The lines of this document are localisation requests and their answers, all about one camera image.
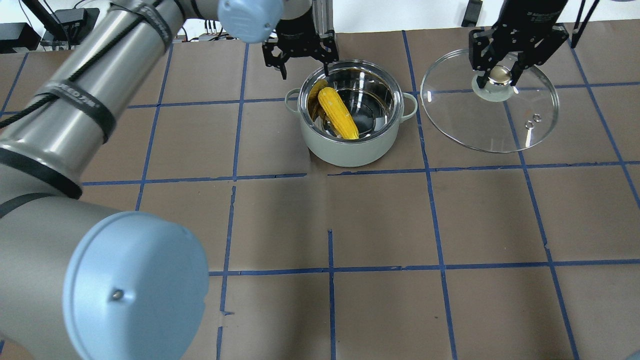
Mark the brown paper table mat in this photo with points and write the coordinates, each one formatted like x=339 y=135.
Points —
x=433 y=252

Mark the glass pot lid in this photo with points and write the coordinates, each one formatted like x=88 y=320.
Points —
x=500 y=117

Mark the pale green cooking pot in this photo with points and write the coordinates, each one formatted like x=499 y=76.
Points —
x=375 y=101

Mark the yellow corn cob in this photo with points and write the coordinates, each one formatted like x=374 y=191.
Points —
x=337 y=114

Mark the aluminium frame post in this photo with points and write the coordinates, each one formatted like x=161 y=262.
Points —
x=325 y=17

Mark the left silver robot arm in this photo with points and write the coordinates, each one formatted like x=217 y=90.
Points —
x=81 y=281

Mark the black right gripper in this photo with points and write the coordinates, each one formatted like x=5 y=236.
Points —
x=530 y=14

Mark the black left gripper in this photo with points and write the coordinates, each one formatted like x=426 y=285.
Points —
x=296 y=32

